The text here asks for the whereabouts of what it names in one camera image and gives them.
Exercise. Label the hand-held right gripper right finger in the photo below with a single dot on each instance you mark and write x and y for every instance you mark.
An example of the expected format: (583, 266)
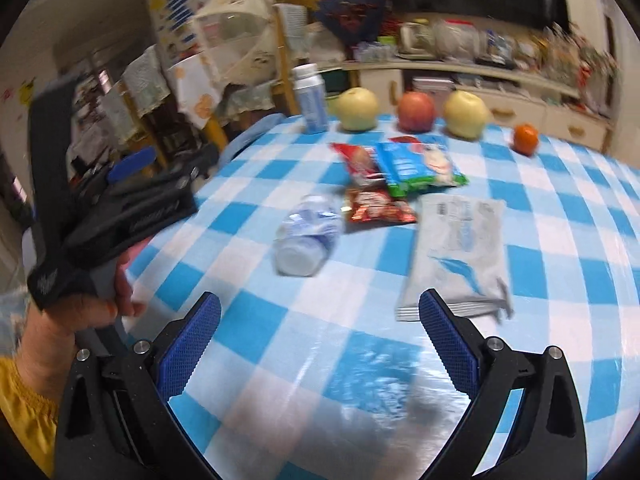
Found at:
(450, 345)

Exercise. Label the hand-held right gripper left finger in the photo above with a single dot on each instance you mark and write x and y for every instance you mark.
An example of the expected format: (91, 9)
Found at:
(187, 350)

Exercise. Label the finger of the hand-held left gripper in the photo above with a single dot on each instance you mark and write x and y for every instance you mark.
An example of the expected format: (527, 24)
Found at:
(132, 162)
(190, 167)

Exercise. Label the white foil pouch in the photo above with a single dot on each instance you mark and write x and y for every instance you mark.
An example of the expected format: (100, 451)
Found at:
(460, 250)

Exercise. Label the red gold snack wrapper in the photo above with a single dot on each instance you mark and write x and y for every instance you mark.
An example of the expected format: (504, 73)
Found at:
(375, 207)

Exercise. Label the red white snack wrapper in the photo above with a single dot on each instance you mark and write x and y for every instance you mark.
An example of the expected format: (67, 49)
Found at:
(357, 160)

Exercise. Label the person's left forearm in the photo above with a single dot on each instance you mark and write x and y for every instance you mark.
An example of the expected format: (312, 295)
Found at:
(25, 410)

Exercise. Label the person's left hand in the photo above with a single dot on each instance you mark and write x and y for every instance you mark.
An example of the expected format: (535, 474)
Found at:
(65, 320)

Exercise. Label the orange print white cloth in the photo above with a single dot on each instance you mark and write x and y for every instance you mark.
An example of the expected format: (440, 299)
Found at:
(192, 92)

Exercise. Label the green lace cloth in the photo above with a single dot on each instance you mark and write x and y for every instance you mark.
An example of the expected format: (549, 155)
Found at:
(247, 102)

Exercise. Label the blue checkered tablecloth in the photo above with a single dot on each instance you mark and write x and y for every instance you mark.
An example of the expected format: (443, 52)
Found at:
(550, 260)

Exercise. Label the crushed clear plastic bottle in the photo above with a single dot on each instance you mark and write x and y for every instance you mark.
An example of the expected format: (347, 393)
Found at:
(305, 240)

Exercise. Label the small white milk bottle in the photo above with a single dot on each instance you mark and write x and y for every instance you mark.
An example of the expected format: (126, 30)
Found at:
(311, 102)

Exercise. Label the mesh food cover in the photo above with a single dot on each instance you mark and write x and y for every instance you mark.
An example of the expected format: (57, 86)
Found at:
(235, 25)

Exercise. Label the white lace chair cover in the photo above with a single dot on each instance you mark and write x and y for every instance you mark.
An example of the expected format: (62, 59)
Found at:
(290, 30)

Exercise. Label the yellow pear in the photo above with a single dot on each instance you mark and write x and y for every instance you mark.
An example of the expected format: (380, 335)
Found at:
(357, 110)
(466, 116)

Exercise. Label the blue green snack packet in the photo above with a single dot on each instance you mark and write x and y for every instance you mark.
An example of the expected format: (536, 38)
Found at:
(415, 167)

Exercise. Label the orange tangerine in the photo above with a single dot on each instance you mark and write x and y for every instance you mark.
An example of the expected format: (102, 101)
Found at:
(526, 140)

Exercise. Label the dark wrapped flower bouquet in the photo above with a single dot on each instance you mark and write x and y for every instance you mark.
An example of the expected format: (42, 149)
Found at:
(352, 15)

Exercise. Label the red apple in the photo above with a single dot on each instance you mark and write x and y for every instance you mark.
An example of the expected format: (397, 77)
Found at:
(416, 112)

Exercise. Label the cream sideboard cabinet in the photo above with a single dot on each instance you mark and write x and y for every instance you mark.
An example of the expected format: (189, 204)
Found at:
(500, 105)

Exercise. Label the white coffee maker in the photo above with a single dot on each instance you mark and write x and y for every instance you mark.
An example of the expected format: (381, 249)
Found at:
(416, 37)

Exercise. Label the clear plastic bag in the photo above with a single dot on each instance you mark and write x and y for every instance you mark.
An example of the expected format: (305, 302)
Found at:
(457, 37)

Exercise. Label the wall poster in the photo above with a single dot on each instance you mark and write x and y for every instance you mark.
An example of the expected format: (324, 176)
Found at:
(175, 10)

